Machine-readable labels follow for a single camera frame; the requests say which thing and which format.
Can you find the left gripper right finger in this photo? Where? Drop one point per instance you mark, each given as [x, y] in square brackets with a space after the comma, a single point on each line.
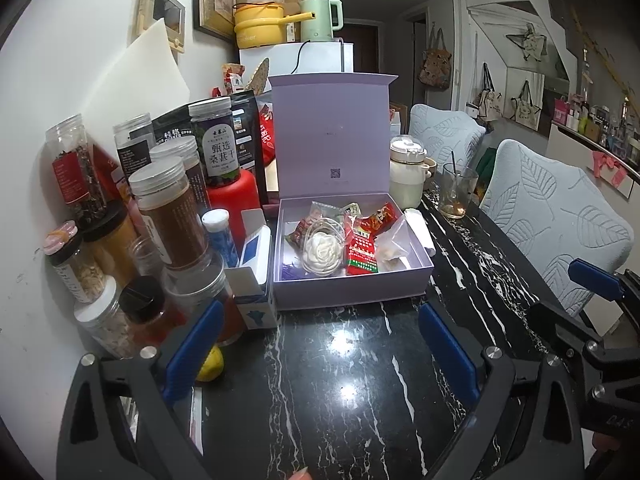
[521, 417]

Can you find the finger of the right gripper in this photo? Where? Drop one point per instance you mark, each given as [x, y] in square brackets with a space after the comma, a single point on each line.
[618, 287]

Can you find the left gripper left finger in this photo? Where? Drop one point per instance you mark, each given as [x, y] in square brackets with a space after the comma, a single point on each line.
[119, 420]

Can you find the clear plastic bag beige contents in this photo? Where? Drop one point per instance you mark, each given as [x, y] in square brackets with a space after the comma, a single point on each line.
[392, 248]

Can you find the purple satin drawstring pouch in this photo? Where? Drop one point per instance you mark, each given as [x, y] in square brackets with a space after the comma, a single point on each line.
[291, 269]

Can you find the small red snack packet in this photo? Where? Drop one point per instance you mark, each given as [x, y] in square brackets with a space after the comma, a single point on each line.
[380, 221]

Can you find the large red spicy snack packet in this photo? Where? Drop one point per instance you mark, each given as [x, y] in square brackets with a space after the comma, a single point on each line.
[360, 250]

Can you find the brown green snack packet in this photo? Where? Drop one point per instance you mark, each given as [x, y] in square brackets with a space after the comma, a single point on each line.
[296, 238]

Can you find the bag with white cord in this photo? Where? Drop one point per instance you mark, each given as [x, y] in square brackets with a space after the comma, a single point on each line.
[323, 250]

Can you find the green white snack packet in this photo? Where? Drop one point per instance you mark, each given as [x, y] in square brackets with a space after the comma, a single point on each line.
[321, 211]

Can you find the right hand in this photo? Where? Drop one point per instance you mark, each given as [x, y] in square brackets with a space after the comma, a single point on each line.
[605, 444]

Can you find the near grey leaf chair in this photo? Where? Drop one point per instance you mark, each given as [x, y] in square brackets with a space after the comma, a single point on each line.
[554, 215]

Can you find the grey leaf chair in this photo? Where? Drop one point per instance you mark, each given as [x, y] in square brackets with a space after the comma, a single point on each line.
[445, 134]
[554, 215]

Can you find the yellow lemon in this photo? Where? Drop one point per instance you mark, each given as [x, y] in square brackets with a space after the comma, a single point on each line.
[212, 367]

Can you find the jar with orange label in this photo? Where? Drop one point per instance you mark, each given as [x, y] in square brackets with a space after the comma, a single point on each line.
[200, 285]

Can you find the white counter cabinet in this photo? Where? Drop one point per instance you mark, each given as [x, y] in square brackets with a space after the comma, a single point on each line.
[574, 149]

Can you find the blue white medicine box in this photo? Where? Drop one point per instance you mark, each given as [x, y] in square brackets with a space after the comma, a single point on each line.
[251, 280]

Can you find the glass cup with spoon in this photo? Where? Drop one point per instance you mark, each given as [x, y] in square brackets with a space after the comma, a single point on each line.
[456, 189]

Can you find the jar with brown powder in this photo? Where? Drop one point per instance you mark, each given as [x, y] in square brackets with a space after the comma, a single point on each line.
[169, 212]

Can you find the white rolled towel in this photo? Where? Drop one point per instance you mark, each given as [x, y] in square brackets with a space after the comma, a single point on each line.
[419, 226]

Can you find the blue white tablet tube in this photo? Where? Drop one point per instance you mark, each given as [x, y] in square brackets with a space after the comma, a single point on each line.
[216, 223]

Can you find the far grey leaf chair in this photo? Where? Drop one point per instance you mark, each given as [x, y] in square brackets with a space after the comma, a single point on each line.
[445, 134]

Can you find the white ceramic lidded pot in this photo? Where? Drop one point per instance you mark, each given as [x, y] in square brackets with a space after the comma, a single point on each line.
[408, 171]

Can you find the red plastic container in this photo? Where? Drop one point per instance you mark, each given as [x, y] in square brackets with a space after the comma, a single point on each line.
[240, 195]

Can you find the hanging brown tote bag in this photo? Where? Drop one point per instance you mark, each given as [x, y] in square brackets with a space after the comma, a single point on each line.
[435, 71]

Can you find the dark label berry jar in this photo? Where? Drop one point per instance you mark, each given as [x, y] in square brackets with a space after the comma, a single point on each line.
[212, 126]

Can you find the white foam sheet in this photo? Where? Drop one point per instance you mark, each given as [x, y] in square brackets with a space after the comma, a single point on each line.
[144, 80]

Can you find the brown entrance door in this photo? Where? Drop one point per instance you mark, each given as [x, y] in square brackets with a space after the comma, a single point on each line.
[367, 38]

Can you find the white refrigerator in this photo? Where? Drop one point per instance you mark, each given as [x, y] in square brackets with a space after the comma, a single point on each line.
[304, 62]

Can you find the green electric kettle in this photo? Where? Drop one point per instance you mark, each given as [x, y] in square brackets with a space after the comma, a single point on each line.
[328, 18]

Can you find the yellow pot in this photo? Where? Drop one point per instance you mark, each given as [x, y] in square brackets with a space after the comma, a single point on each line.
[264, 24]

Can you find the wall intercom panel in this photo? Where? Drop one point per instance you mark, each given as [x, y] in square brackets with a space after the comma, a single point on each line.
[171, 12]

